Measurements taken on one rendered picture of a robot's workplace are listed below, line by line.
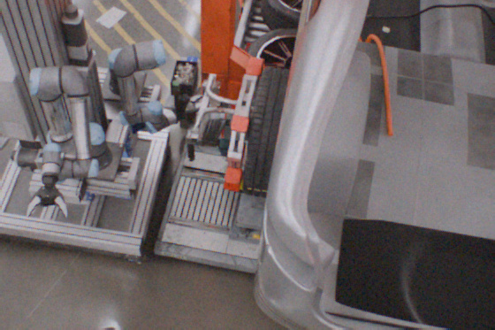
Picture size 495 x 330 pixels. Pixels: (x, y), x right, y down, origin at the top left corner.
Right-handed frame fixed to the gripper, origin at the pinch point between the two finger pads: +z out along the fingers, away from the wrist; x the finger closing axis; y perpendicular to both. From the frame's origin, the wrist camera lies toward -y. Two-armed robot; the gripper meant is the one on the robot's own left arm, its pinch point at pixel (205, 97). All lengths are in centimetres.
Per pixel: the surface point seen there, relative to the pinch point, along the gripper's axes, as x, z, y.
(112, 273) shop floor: 24, -81, 83
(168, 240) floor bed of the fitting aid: 26, -43, 75
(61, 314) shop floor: 30, -118, 83
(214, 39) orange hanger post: -19.4, 17.9, -18.1
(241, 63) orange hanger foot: -12.1, 31.9, 1.9
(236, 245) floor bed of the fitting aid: 51, -12, 75
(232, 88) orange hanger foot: -11.6, 25.5, 18.7
